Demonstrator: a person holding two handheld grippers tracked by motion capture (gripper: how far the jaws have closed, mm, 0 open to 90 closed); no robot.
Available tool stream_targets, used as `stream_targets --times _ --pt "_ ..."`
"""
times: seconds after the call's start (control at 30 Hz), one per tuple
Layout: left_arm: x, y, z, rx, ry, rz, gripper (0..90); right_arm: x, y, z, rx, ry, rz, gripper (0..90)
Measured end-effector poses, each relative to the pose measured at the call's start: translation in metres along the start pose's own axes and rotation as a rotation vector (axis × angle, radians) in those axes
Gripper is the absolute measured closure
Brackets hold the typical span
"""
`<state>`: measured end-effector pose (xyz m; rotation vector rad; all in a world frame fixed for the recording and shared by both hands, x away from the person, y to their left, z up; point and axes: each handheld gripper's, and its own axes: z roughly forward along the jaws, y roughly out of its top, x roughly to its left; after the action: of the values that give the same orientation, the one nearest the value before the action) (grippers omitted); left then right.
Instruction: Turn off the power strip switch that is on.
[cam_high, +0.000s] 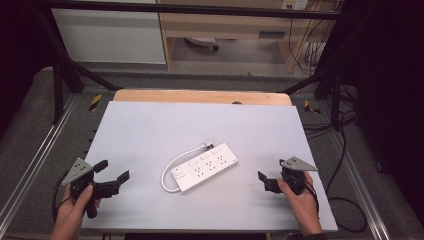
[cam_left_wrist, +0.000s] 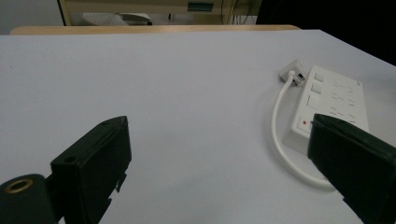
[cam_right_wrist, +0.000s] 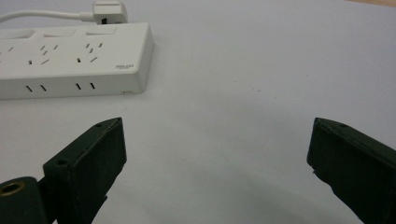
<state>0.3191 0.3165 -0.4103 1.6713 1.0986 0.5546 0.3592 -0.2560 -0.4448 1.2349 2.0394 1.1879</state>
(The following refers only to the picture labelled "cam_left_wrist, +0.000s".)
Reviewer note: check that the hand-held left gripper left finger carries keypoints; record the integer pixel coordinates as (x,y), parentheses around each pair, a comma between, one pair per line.
(93,168)

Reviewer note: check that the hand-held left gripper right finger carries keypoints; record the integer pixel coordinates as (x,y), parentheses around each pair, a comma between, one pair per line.
(351,158)

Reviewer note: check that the white power strip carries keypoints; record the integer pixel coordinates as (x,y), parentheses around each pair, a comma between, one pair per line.
(331,102)

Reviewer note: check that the white power plug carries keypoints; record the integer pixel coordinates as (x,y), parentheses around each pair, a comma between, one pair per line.
(292,72)

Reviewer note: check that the beige cabinet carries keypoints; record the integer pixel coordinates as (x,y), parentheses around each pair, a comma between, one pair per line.
(149,7)

